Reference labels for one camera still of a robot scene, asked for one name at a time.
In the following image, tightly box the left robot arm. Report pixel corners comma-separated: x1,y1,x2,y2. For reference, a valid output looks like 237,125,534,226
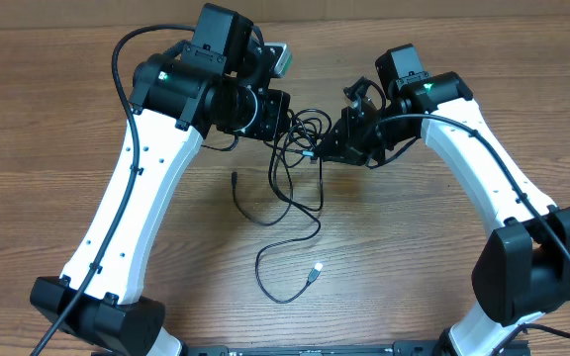
30,3,293,355

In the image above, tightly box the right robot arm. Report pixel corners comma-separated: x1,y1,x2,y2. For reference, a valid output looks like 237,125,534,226
314,44,570,355

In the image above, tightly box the thick black usb-c cable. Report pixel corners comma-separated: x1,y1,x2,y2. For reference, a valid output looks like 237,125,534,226
253,108,335,305

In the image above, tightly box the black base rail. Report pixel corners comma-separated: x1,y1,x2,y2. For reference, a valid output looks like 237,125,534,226
91,340,531,356

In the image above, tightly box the thin black usb cable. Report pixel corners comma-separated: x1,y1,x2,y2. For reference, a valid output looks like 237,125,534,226
230,128,326,227

